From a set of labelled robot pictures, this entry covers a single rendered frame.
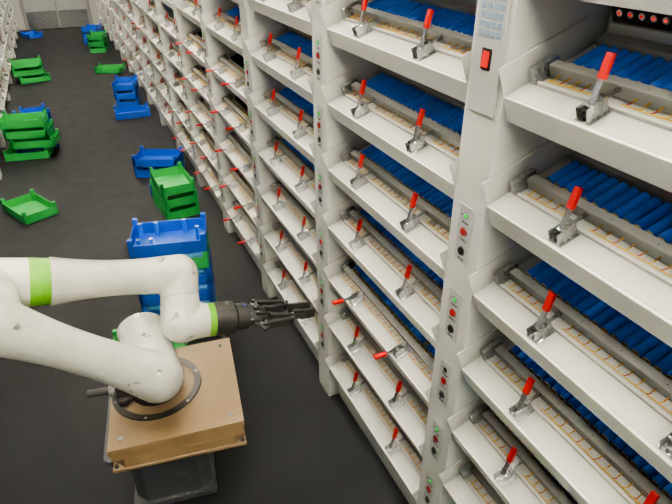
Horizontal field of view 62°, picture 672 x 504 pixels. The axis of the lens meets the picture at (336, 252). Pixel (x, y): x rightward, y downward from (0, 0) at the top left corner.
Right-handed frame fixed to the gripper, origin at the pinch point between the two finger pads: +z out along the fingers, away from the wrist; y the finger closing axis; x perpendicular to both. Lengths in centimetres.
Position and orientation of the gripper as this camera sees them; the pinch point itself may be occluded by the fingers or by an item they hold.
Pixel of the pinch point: (301, 310)
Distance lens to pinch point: 165.6
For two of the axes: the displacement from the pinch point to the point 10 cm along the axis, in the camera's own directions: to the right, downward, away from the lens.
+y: 4.1, 4.7, -7.8
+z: 9.0, -0.5, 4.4
